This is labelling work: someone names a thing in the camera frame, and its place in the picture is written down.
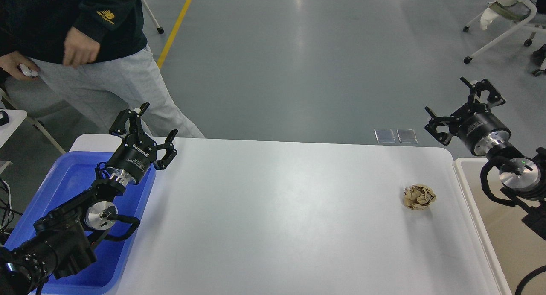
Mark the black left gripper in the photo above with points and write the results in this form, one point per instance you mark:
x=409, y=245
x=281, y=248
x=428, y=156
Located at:
x=133, y=158

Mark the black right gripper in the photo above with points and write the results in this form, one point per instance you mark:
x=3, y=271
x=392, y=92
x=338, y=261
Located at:
x=474, y=124

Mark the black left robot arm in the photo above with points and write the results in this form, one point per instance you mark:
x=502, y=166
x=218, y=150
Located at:
x=67, y=236

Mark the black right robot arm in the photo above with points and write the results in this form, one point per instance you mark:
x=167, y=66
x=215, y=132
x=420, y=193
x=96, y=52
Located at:
x=504, y=187

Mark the person's left hand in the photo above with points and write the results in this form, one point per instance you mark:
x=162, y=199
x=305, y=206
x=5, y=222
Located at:
x=79, y=49

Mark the person's right hand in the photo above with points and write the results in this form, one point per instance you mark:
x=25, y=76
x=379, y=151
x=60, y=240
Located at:
x=10, y=63

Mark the right metal floor plate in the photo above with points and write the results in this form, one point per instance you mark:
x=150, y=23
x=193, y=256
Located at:
x=407, y=136

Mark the metal floor plate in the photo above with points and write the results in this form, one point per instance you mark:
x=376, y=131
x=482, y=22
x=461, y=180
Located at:
x=385, y=136
x=407, y=136

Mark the blue plastic bin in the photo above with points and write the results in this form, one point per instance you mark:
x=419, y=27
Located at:
x=73, y=173

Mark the left metal floor plate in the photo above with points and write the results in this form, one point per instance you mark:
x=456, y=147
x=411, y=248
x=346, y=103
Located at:
x=385, y=136

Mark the crumpled brown paper ball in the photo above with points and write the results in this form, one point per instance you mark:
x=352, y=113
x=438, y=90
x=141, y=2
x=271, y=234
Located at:
x=418, y=197

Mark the person in dark hoodie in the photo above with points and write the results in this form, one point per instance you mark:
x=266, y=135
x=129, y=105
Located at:
x=124, y=76

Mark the white chair leg with caster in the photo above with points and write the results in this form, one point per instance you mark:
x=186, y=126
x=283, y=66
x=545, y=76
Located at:
x=156, y=23

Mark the white side table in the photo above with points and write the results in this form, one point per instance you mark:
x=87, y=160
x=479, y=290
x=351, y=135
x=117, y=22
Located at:
x=11, y=120

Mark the small white held object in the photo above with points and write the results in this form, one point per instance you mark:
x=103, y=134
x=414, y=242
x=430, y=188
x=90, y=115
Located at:
x=28, y=72

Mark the beige plastic bin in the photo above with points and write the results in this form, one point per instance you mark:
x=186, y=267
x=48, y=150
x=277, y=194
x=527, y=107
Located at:
x=511, y=248

